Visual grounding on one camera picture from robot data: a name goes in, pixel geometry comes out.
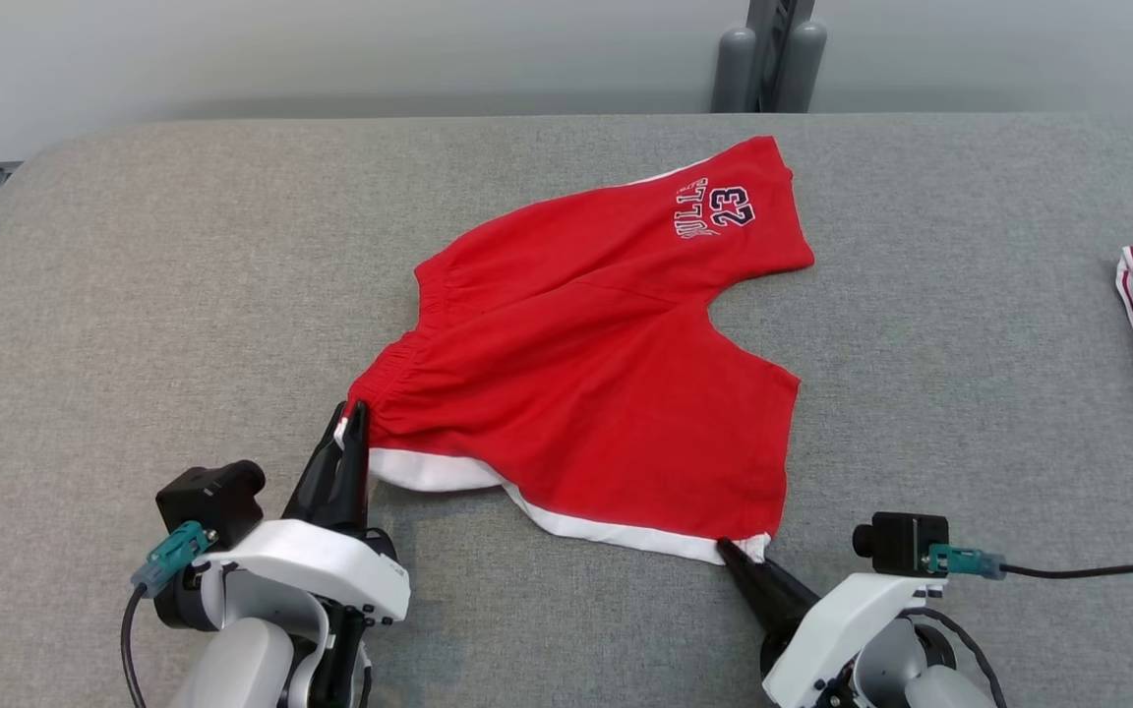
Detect teal left camera connector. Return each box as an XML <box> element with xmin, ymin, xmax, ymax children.
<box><xmin>131</xmin><ymin>521</ymin><xmax>213</xmax><ymax>599</ymax></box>

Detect grey double partition post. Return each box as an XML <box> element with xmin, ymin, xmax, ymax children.
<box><xmin>711</xmin><ymin>0</ymin><xmax>828</xmax><ymax>114</ymax></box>

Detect teal right camera connector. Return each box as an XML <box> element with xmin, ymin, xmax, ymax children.
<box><xmin>925</xmin><ymin>544</ymin><xmax>1005</xmax><ymax>581</ymax></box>

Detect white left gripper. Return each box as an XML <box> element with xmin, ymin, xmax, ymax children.
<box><xmin>195</xmin><ymin>400</ymin><xmax>410</xmax><ymax>625</ymax></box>

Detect teal camera connector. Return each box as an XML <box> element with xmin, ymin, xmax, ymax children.
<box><xmin>131</xmin><ymin>521</ymin><xmax>213</xmax><ymax>599</ymax></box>
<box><xmin>925</xmin><ymin>544</ymin><xmax>1005</xmax><ymax>581</ymax></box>

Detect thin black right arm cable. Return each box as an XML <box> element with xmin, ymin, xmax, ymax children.
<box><xmin>901</xmin><ymin>607</ymin><xmax>1007</xmax><ymax>708</ymax></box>

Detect black camera cable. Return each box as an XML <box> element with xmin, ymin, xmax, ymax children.
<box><xmin>999</xmin><ymin>562</ymin><xmax>1133</xmax><ymax>579</ymax></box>
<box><xmin>120</xmin><ymin>587</ymin><xmax>149</xmax><ymax>708</ymax></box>

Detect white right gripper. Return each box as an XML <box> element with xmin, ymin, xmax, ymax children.
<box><xmin>717</xmin><ymin>538</ymin><xmax>946</xmax><ymax>708</ymax></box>

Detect black right camera cable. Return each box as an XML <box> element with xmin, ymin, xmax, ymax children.
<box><xmin>999</xmin><ymin>562</ymin><xmax>1133</xmax><ymax>579</ymax></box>

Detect red Bulls 23 shorts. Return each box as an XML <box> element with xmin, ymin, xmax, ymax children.
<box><xmin>335</xmin><ymin>136</ymin><xmax>815</xmax><ymax>566</ymax></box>

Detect black left camera cable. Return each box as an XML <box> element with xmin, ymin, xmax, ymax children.
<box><xmin>120</xmin><ymin>587</ymin><xmax>149</xmax><ymax>708</ymax></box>

